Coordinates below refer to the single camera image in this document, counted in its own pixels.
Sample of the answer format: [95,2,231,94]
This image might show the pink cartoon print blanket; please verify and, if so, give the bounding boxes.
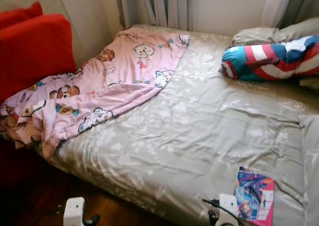
[0,27,191,159]

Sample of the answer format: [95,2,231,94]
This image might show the bed with grey floral sheet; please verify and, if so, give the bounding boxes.
[37,24,319,226]

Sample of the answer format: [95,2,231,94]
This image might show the colourful comic book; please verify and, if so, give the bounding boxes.
[233,166,276,226]

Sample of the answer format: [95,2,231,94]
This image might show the blue red striped shield pillow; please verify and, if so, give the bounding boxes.
[222,34,319,82]

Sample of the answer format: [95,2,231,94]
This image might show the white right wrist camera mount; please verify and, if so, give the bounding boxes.
[219,194,240,226]

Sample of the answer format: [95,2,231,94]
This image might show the grey pillow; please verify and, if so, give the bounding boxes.
[232,16,319,47]

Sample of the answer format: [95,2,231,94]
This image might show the grey window curtain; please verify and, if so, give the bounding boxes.
[262,0,319,29]
[115,0,192,31]

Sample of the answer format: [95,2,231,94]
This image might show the large red mattress cushion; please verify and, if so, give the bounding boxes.
[0,13,78,104]

